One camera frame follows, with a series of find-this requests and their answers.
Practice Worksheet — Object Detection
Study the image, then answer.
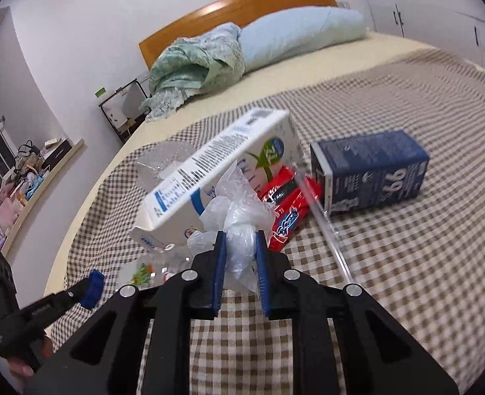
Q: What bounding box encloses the clear drinking straw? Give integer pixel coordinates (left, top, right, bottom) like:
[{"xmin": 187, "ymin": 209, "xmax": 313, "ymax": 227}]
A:
[{"xmin": 293, "ymin": 163, "xmax": 353, "ymax": 284}]

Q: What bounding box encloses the clear plastic bag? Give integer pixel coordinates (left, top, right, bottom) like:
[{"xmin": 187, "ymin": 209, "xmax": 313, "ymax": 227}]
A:
[{"xmin": 187, "ymin": 163, "xmax": 275, "ymax": 293}]

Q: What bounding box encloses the red snack wrapper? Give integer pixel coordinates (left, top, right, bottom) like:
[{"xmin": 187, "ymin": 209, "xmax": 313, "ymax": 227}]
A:
[{"xmin": 259, "ymin": 166, "xmax": 309, "ymax": 252}]

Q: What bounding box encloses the blue milk carton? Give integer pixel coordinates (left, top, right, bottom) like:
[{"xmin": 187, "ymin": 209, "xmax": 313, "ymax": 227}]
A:
[{"xmin": 310, "ymin": 130, "xmax": 429, "ymax": 215}]

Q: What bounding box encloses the white milk carton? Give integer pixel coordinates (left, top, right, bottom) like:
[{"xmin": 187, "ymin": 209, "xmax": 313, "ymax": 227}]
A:
[{"xmin": 129, "ymin": 108, "xmax": 302, "ymax": 251}]

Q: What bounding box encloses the person left hand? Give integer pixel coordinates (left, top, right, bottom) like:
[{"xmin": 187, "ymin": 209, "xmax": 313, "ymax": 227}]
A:
[{"xmin": 7, "ymin": 334, "xmax": 55, "ymax": 379}]

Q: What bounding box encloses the brown checkered blanket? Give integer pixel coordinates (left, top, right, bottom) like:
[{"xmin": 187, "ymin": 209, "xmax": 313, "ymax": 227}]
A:
[{"xmin": 48, "ymin": 48, "xmax": 485, "ymax": 395}]

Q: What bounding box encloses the pink bag on sill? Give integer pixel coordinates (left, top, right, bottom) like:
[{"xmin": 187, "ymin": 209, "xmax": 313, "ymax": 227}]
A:
[{"xmin": 0, "ymin": 198, "xmax": 19, "ymax": 236}]

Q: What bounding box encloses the black box on sill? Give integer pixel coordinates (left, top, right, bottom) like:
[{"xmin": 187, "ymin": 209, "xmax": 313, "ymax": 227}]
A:
[{"xmin": 42, "ymin": 139, "xmax": 72, "ymax": 171}]

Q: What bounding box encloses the black bedside trolley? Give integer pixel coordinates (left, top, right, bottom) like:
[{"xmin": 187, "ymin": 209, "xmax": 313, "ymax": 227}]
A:
[{"xmin": 99, "ymin": 79, "xmax": 148, "ymax": 145}]

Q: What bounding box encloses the green clock display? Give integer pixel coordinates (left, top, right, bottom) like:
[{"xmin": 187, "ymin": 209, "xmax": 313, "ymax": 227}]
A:
[{"xmin": 95, "ymin": 88, "xmax": 106, "ymax": 97}]

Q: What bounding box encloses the green floral quilt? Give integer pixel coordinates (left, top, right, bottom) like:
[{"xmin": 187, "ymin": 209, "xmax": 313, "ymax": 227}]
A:
[{"xmin": 140, "ymin": 22, "xmax": 245, "ymax": 121}]

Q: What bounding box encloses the light blue pillow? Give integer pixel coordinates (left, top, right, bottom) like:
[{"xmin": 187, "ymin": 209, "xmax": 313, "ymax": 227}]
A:
[{"xmin": 238, "ymin": 6, "xmax": 367, "ymax": 72}]

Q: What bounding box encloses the white built-in wardrobe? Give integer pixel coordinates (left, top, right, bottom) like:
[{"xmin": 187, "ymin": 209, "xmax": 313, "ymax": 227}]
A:
[{"xmin": 367, "ymin": 0, "xmax": 485, "ymax": 68}]

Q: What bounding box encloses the wooden bed frame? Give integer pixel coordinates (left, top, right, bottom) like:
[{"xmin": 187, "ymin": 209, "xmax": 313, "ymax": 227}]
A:
[{"xmin": 139, "ymin": 0, "xmax": 338, "ymax": 67}]

